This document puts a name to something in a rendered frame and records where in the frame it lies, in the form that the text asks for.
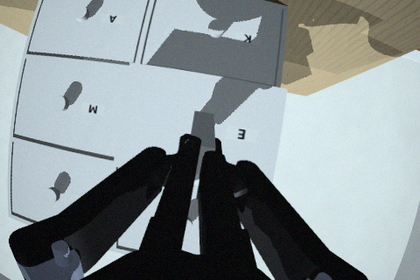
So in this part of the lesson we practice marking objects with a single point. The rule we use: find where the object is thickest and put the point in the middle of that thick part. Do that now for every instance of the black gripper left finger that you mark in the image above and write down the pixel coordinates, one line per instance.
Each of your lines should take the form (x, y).
(68, 244)

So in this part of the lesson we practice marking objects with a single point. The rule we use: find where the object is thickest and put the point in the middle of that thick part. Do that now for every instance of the grey drawer front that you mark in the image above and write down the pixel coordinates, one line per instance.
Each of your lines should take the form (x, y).
(133, 236)
(237, 39)
(103, 30)
(87, 100)
(158, 108)
(44, 183)

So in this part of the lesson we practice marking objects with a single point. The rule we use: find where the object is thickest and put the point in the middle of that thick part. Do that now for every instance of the white chest of drawers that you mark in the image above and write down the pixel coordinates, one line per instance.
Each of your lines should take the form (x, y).
(90, 156)

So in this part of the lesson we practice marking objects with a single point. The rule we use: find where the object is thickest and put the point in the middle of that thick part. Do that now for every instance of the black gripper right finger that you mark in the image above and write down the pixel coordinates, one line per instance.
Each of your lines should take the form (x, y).
(288, 246)

